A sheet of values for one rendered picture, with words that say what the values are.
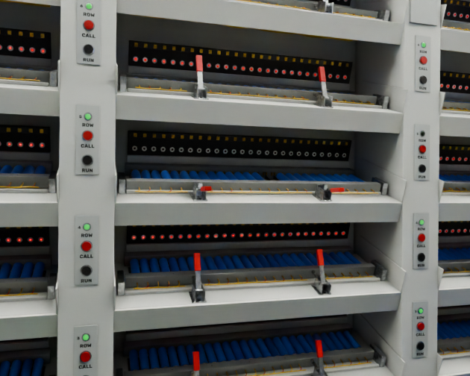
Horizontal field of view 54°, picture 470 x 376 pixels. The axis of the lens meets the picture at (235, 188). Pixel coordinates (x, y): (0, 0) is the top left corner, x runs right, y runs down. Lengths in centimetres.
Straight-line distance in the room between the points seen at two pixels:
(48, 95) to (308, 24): 52
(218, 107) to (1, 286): 52
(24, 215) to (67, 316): 19
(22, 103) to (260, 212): 48
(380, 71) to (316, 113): 26
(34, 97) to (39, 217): 21
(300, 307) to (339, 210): 22
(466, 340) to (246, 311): 61
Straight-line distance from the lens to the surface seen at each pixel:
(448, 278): 122
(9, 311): 91
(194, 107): 89
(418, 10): 115
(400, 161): 107
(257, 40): 117
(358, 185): 106
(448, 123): 115
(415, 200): 108
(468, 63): 149
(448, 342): 129
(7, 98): 88
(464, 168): 140
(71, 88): 87
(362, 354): 115
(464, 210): 118
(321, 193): 97
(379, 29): 109
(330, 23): 103
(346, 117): 100
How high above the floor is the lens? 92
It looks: level
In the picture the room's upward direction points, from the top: 1 degrees clockwise
